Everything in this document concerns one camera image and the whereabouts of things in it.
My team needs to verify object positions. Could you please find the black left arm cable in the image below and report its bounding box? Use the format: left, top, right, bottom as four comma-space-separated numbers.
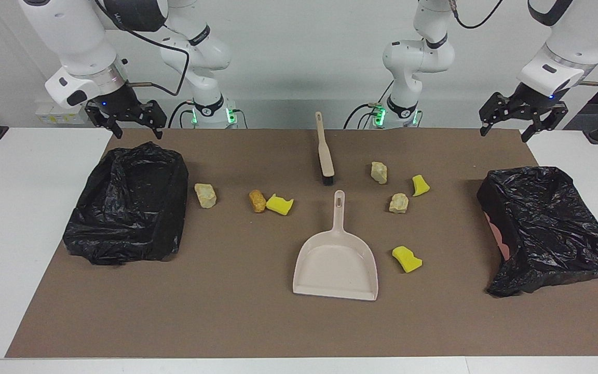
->
450, 0, 598, 88

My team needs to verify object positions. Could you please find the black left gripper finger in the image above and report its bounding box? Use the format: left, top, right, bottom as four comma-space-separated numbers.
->
479, 92, 513, 137
521, 102, 569, 143

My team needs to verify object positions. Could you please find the notched yellow sponge piece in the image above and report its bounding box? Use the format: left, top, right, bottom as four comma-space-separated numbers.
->
266, 193, 294, 216

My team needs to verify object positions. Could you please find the beige brown sponge chunk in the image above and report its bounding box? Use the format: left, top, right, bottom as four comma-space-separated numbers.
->
388, 193, 410, 215

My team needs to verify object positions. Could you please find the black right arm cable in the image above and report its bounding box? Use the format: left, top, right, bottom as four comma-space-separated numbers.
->
94, 0, 192, 98

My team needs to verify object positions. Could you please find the brown table mat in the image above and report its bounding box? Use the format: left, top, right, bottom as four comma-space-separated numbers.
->
6, 128, 598, 358

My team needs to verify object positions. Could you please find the black base cable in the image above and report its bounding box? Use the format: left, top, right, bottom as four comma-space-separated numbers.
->
168, 100, 196, 129
343, 103, 377, 129

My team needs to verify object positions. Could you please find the black bag lined pink bin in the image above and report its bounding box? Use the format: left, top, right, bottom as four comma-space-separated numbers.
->
477, 166, 598, 298

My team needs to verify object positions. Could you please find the beige plastic dustpan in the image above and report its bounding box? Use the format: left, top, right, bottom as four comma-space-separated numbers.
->
292, 190, 379, 302

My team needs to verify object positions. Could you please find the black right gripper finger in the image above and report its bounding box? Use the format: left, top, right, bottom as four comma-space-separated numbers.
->
138, 100, 168, 140
85, 101, 124, 140

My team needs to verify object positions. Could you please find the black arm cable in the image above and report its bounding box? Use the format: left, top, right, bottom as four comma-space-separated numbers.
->
450, 0, 598, 88
94, 0, 192, 98

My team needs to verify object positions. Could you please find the large yellow sponge piece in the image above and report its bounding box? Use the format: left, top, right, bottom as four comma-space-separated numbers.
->
391, 246, 423, 274

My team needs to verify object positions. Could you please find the white wall socket box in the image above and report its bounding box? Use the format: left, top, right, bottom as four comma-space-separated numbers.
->
35, 100, 92, 125

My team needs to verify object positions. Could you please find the beige hand brush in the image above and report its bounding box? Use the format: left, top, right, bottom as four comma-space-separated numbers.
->
315, 111, 336, 186

